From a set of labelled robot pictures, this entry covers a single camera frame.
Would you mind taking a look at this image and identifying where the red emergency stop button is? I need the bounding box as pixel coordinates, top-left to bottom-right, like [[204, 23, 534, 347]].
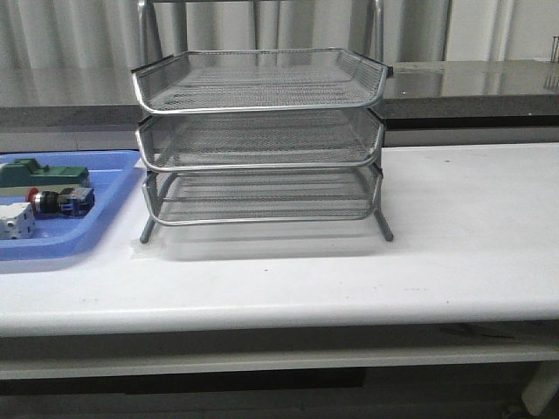
[[25, 187, 95, 218]]

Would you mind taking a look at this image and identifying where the blue plastic tray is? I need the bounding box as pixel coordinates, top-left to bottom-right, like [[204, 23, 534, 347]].
[[1, 150, 145, 261]]

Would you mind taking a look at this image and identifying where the grey pleated curtain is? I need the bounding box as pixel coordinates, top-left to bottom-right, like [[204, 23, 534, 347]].
[[1, 1, 558, 69]]

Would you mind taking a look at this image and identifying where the green terminal block module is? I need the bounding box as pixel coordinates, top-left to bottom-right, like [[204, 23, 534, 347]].
[[1, 158, 91, 196]]

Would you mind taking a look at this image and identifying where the white electrical connector block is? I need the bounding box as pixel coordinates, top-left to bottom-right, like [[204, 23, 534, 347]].
[[0, 203, 36, 240]]

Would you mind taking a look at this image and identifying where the grey stone counter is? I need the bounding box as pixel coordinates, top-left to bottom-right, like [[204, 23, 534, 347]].
[[1, 60, 558, 130]]

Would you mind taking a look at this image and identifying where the white table leg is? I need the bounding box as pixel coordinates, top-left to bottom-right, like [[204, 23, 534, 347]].
[[521, 361, 559, 416]]

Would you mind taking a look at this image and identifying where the silver metal rack frame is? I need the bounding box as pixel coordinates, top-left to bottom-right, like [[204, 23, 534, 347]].
[[141, 1, 393, 243]]

